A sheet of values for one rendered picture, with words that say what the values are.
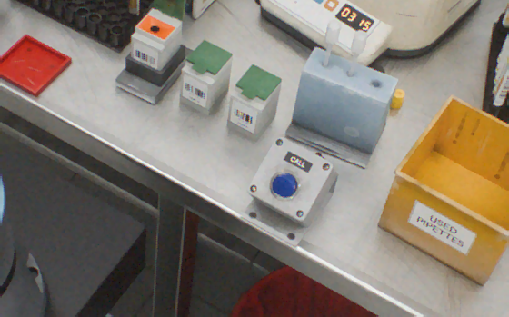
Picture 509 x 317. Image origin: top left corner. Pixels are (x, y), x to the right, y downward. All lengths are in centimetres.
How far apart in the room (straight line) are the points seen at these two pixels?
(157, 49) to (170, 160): 13
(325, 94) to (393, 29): 16
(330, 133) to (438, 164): 13
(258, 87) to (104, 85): 19
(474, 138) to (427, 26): 18
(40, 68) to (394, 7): 42
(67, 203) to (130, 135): 18
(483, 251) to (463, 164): 15
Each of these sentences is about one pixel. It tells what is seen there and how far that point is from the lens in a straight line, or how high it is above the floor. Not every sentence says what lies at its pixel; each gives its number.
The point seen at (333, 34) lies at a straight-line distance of 109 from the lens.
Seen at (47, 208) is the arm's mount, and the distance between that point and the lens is 102.
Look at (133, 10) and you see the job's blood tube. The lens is 125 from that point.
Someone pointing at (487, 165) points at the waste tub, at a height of 90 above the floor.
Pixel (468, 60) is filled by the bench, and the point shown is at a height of 88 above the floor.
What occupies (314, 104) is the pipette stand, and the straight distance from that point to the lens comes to 115.
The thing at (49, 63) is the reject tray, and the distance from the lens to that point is 124.
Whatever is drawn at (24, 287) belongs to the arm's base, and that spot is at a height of 100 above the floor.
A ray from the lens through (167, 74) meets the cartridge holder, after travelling 120.
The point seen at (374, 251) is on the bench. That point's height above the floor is 88.
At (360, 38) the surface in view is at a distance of 108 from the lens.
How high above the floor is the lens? 179
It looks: 51 degrees down
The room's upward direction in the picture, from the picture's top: 10 degrees clockwise
